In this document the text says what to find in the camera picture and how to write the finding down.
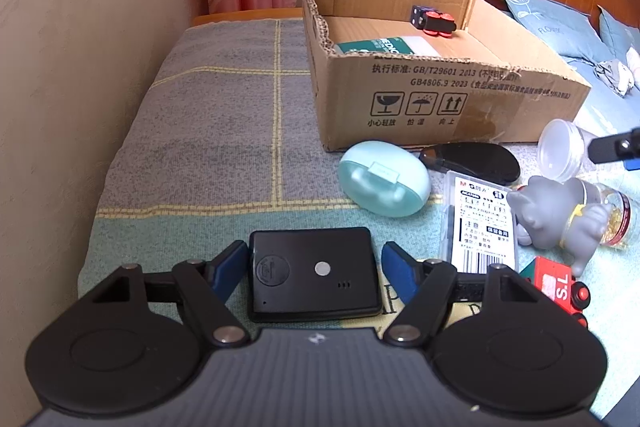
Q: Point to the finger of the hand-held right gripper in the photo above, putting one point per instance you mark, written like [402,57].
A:
[607,149]

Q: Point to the mint egg-shaped case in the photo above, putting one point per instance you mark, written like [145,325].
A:
[385,187]

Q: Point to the crumpled grey cloth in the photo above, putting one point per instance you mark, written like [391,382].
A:
[612,77]

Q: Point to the black rectangular device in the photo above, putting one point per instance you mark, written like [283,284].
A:
[310,287]

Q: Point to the black oval case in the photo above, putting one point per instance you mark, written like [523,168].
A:
[480,159]

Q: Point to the blue floral bedsheet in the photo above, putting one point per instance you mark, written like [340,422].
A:
[615,112]

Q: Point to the large blue floral pillow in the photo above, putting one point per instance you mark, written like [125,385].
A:
[550,22]

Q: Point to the grey toy figure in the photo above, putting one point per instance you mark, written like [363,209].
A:
[550,217]

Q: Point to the white and pink cloth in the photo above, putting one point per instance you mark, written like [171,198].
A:
[634,64]

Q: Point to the green and white swab box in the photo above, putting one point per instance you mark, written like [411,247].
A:
[385,45]

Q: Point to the red toy train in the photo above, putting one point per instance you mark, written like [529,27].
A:
[552,284]

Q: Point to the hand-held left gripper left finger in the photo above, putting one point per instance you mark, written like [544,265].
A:
[227,271]

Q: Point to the jar with golden contents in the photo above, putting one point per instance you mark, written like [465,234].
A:
[617,217]

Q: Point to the clear labelled plastic case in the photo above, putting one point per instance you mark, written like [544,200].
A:
[480,227]

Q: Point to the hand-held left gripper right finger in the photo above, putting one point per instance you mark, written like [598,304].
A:
[400,271]

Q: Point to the cardboard box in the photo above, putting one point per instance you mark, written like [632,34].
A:
[450,92]

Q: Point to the black and red toy cubes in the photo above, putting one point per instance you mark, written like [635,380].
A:
[432,22]

